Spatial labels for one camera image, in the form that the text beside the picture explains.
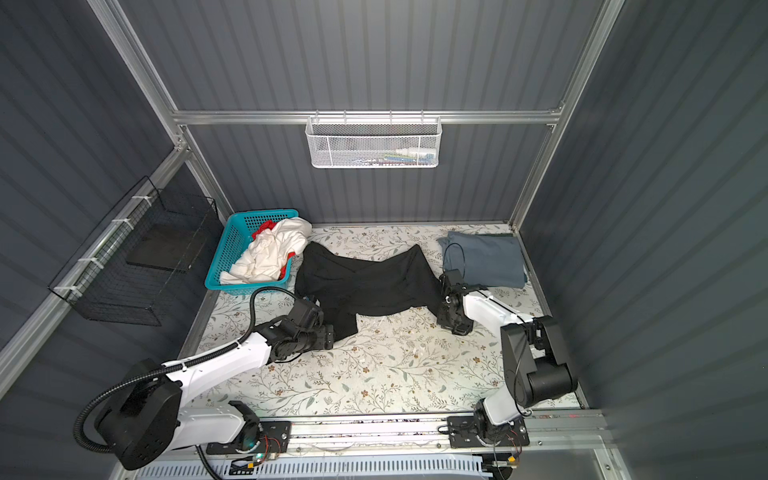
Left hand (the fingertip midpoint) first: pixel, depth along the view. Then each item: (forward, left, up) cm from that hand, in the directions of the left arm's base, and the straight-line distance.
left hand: (325, 335), depth 88 cm
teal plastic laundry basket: (+46, +40, -5) cm, 61 cm away
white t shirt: (+32, +22, +2) cm, 39 cm away
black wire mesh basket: (+9, +44, +25) cm, 51 cm away
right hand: (+2, -39, -2) cm, 39 cm away
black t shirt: (+17, -6, 0) cm, 18 cm away
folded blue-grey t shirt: (+25, -56, +1) cm, 62 cm away
